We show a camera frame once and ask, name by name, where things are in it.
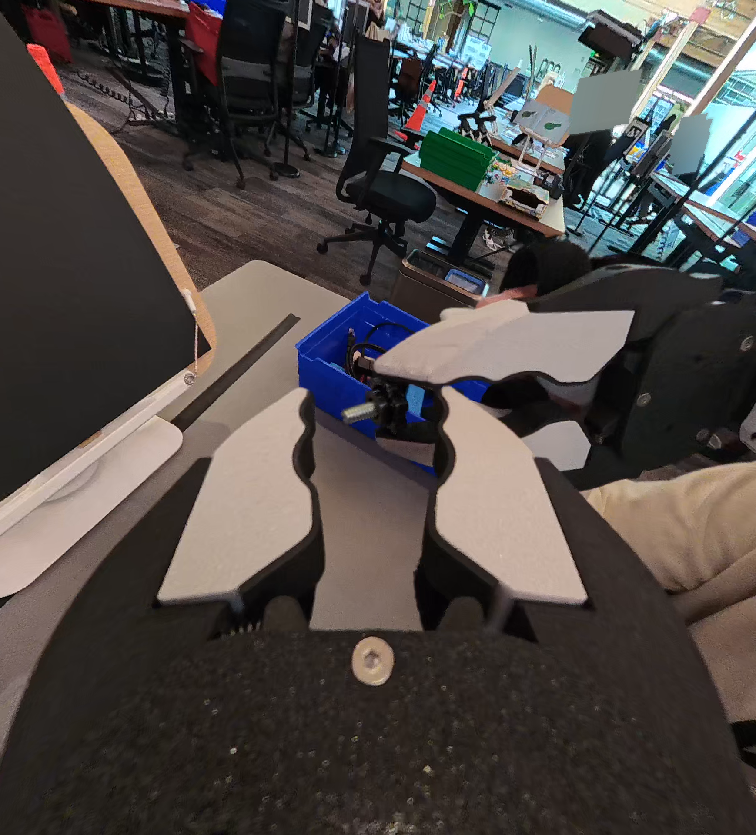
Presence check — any black hanging monitor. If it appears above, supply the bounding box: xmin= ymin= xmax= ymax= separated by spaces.
xmin=577 ymin=20 xmax=643 ymax=63

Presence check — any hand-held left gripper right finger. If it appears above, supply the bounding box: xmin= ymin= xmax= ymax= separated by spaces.
xmin=412 ymin=386 xmax=589 ymax=631

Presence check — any black office chair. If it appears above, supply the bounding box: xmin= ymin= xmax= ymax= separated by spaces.
xmin=317 ymin=29 xmax=438 ymax=284
xmin=179 ymin=0 xmax=314 ymax=190

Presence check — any green plastic bin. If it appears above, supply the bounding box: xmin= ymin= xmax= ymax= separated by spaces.
xmin=418 ymin=127 xmax=498 ymax=191

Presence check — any person's right forearm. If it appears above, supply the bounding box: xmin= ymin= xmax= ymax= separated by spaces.
xmin=580 ymin=460 xmax=756 ymax=624

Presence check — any grey desk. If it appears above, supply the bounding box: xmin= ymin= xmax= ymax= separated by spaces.
xmin=0 ymin=313 xmax=447 ymax=832
xmin=156 ymin=260 xmax=353 ymax=425

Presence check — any red bag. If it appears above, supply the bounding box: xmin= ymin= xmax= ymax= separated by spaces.
xmin=22 ymin=7 xmax=74 ymax=63

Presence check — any grey trash can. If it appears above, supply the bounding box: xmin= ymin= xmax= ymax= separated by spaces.
xmin=391 ymin=250 xmax=491 ymax=321

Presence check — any person's right hand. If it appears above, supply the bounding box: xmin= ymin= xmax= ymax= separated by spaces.
xmin=479 ymin=284 xmax=542 ymax=309

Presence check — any thin black cable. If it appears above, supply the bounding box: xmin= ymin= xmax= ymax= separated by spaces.
xmin=345 ymin=321 xmax=421 ymax=376

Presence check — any wood-framed black screen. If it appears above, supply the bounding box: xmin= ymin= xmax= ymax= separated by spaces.
xmin=0 ymin=0 xmax=217 ymax=532

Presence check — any blue plastic bin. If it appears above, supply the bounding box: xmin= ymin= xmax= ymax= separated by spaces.
xmin=295 ymin=291 xmax=490 ymax=477

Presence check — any black knob with metal bolt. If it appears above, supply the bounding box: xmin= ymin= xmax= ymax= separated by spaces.
xmin=342 ymin=380 xmax=413 ymax=437

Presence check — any white monitor stand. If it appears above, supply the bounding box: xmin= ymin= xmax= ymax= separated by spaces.
xmin=0 ymin=368 xmax=199 ymax=601

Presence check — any wooden table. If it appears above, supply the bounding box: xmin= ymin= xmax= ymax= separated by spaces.
xmin=404 ymin=147 xmax=567 ymax=262

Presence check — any red cloth on chair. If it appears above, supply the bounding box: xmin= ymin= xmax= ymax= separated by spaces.
xmin=185 ymin=3 xmax=222 ymax=86

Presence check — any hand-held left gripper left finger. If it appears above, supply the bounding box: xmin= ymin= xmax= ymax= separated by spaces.
xmin=156 ymin=388 xmax=324 ymax=630

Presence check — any wooden board with green leaf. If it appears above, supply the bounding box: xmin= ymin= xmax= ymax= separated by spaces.
xmin=515 ymin=85 xmax=575 ymax=144

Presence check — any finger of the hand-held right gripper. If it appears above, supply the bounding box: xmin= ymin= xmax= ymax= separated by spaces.
xmin=485 ymin=385 xmax=593 ymax=472
xmin=373 ymin=302 xmax=635 ymax=408

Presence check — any orange traffic cone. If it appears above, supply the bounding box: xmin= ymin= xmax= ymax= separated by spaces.
xmin=404 ymin=78 xmax=438 ymax=131
xmin=26 ymin=42 xmax=66 ymax=95

